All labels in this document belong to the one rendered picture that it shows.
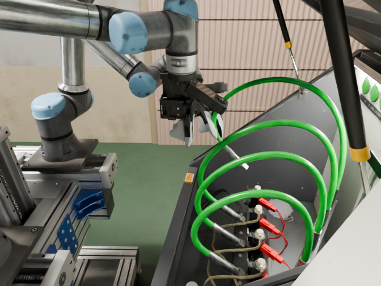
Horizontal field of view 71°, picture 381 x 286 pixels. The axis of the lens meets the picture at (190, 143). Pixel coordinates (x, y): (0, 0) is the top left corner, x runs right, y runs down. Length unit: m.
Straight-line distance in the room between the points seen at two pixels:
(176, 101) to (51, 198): 0.66
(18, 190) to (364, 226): 0.99
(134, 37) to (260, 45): 2.30
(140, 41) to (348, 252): 0.47
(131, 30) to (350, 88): 0.39
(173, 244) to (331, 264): 0.56
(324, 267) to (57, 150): 0.96
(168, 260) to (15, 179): 0.58
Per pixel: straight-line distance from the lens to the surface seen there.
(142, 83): 0.82
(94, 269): 1.79
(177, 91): 0.67
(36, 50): 3.20
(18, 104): 3.53
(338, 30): 0.29
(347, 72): 0.31
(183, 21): 0.61
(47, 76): 3.23
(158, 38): 0.58
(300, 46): 2.90
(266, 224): 0.74
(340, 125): 0.72
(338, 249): 0.38
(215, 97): 0.67
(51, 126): 1.09
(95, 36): 0.67
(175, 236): 0.88
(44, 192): 1.17
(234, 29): 2.72
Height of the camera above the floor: 1.63
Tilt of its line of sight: 31 degrees down
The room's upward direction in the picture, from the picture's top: straight up
